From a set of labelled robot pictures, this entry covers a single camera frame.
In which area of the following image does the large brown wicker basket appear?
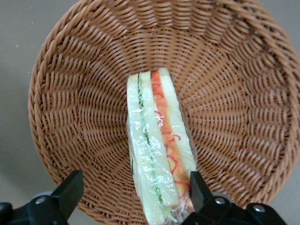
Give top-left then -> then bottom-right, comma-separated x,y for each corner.
28,0 -> 300,225

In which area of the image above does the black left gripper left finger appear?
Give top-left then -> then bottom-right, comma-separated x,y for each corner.
0,170 -> 84,225

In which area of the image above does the plastic-wrapped sandwich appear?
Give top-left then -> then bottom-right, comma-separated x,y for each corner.
126,67 -> 197,225

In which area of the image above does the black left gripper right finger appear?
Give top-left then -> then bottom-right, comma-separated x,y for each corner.
180,171 -> 288,225

